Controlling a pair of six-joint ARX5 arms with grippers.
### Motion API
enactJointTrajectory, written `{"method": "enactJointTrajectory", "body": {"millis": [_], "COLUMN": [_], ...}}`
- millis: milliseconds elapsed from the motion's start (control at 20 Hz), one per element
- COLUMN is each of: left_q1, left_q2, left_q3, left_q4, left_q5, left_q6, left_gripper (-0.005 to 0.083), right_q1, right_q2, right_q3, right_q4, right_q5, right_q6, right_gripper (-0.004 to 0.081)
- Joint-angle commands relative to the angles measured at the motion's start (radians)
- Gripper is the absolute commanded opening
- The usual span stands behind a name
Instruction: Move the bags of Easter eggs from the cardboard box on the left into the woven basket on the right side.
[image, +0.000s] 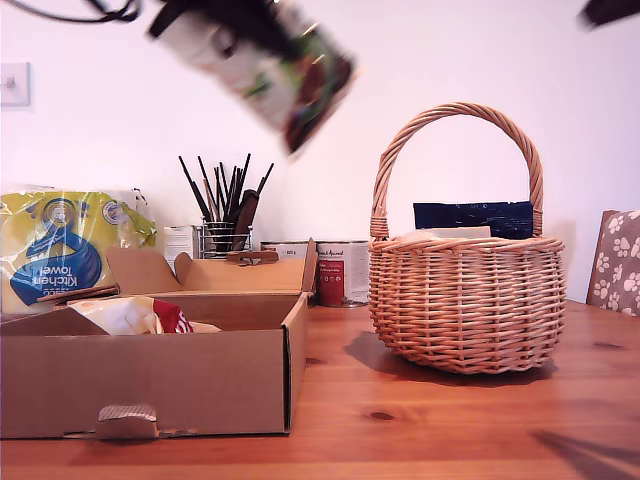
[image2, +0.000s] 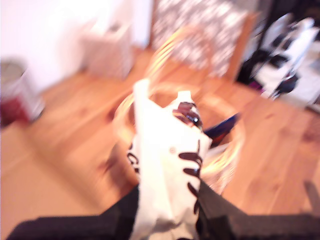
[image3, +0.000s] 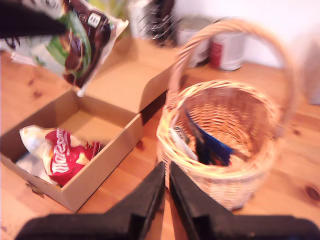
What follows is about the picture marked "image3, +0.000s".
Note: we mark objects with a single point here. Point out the white label tin can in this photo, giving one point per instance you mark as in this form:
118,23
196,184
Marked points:
192,32

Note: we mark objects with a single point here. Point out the brown cardboard box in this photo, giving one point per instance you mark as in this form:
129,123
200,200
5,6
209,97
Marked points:
100,165

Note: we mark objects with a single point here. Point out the dark blue foil bag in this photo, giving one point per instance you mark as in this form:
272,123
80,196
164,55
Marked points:
215,150

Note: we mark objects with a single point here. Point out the small white carton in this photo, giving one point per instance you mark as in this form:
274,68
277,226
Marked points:
138,17

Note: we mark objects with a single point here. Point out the white flat packet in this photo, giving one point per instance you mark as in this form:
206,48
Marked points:
183,145

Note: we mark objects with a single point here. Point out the white Galaxy egg bag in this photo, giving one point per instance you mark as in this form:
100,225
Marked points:
82,50

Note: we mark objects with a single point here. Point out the woven wicker basket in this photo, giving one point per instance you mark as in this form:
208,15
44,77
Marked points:
237,185

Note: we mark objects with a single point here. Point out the red label tin can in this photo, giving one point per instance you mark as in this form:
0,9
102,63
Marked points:
227,52

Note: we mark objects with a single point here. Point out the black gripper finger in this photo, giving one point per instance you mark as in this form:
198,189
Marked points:
150,200
25,23
185,200

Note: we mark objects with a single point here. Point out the red Maltesers egg bag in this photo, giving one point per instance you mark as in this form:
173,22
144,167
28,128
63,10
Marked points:
65,160

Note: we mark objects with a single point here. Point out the white crumpled paper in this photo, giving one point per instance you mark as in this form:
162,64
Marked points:
32,167

